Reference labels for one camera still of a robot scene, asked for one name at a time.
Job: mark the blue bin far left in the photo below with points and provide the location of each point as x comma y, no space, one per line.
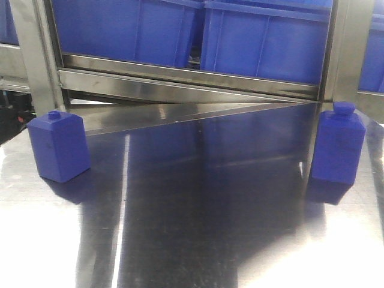
8,31

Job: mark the stainless steel shelf rack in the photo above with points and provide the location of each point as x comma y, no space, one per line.
37,66

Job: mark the blue plastic bin right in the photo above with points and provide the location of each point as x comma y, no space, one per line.
265,40

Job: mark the blue bottle-shaped part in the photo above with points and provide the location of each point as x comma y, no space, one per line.
59,145
339,141

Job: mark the blue plastic bin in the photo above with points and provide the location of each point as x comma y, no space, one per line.
153,32
265,40

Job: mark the blue plastic bin left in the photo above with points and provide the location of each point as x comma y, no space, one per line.
153,32

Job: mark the blue bin far right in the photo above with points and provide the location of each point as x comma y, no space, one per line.
372,69

